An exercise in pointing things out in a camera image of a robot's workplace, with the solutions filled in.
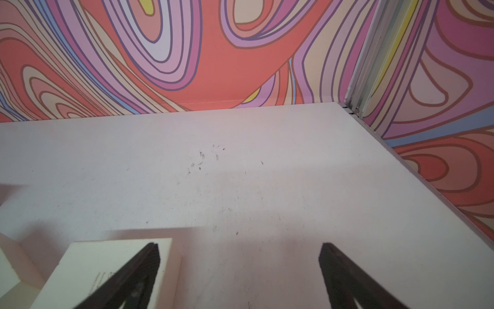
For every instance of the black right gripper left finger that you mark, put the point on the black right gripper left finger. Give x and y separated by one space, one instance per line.
131 286

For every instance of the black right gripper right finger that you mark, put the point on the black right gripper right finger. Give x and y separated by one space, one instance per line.
349 286

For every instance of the cream drawer jewelry box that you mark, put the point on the cream drawer jewelry box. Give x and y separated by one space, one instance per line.
86 266

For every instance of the cream jewelry box near stack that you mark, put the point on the cream jewelry box near stack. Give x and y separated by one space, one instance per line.
21 282

